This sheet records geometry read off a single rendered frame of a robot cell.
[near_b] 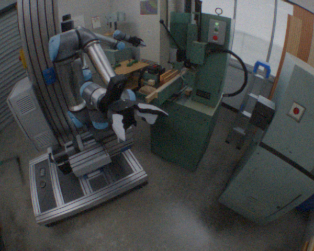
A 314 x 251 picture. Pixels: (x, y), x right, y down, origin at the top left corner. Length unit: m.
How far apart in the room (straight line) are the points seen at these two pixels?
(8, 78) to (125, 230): 3.50
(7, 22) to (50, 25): 2.86
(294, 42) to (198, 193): 2.18
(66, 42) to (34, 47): 0.28
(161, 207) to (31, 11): 1.82
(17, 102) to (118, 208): 1.26
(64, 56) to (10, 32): 3.06
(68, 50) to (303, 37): 2.38
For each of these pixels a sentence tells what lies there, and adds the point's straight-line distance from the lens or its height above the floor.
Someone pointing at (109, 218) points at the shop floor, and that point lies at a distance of 1.59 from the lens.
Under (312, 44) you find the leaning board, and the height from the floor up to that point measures 1.66.
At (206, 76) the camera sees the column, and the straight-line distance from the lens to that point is 1.17.
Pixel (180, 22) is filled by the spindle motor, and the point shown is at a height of 1.42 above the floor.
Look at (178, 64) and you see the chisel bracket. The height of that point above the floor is 1.06.
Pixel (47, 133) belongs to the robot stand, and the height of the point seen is 0.88.
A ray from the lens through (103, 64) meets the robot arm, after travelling 0.70.
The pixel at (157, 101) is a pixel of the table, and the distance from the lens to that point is 1.11.
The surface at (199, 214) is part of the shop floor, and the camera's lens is 1.59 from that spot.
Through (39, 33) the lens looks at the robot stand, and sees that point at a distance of 0.95.
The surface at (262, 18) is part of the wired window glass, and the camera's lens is 2.47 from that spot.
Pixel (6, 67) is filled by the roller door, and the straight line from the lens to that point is 3.73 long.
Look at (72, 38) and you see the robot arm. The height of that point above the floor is 1.42.
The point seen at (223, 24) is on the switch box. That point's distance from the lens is 1.01.
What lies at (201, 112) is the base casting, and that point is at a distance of 1.19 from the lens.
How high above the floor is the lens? 1.49
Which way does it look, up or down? 42 degrees down
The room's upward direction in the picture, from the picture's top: straight up
